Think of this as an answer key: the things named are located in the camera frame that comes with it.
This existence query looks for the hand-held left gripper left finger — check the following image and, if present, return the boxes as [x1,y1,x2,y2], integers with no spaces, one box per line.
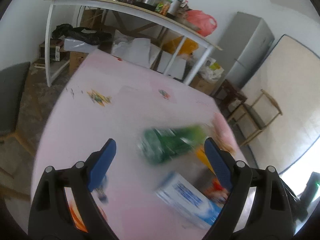
[28,138,118,240]

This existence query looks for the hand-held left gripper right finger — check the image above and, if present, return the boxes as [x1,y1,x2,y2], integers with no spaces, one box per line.
[204,137,297,240]

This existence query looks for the blue and white carton box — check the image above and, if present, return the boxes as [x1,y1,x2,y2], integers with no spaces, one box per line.
[154,171,224,230]

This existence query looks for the green plastic bottle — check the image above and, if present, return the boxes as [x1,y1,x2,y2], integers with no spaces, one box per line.
[137,125,208,165]

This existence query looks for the orange snack wrapper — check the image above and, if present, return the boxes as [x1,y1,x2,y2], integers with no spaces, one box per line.
[195,147,218,175]

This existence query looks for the red snack packet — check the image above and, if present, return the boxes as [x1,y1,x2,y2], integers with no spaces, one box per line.
[204,177,232,203]

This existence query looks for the small blue wrapper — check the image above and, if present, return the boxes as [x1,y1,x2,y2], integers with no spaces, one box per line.
[96,177,109,203]

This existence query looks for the pink snack packet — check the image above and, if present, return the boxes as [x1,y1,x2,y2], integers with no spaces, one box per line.
[212,112,242,155]

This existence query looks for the white and orange box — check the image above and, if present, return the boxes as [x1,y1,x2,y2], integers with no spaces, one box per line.
[66,187,88,233]

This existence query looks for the wooden chair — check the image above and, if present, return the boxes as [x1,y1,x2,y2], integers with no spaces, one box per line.
[226,89,283,147]

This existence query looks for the yellow snack wrapper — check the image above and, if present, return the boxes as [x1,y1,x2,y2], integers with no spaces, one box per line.
[86,89,112,107]

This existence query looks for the dark wooden stool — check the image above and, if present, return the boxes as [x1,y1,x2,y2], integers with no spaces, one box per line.
[212,79,248,110]

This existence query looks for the cardboard box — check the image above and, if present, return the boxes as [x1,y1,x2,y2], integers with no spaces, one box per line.
[69,51,89,74]
[190,74,218,95]

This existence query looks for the clear plastic bag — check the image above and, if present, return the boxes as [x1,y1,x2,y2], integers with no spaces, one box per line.
[200,57,225,80]

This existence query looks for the white mattress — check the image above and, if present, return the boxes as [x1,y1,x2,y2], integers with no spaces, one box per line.
[240,34,320,175]

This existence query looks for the white boxes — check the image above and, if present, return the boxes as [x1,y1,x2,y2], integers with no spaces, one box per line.
[150,47,187,79]

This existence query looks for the grey chair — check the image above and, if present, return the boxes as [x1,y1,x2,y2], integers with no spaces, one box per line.
[0,62,35,155]

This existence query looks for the white plastic bag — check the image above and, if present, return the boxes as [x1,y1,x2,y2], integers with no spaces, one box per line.
[111,30,153,68]

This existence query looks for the yellow plastic bag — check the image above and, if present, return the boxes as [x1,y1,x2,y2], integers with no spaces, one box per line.
[162,36,199,55]

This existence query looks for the white foam box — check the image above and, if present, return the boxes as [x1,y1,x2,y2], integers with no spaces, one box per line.
[62,36,98,54]

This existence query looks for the grey refrigerator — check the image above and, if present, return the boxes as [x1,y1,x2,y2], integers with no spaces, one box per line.
[217,11,275,89]

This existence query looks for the toaster oven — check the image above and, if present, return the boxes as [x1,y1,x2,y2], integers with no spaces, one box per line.
[39,39,65,62]

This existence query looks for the black bag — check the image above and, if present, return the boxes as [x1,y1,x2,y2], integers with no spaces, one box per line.
[51,24,113,46]

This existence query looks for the red plastic bag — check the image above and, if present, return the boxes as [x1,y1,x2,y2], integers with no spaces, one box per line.
[186,10,217,37]

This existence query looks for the green label jar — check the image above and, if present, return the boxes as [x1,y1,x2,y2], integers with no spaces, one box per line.
[154,0,173,15]

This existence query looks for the white frame wooden top table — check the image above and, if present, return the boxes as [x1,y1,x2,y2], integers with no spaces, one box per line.
[44,0,223,87]

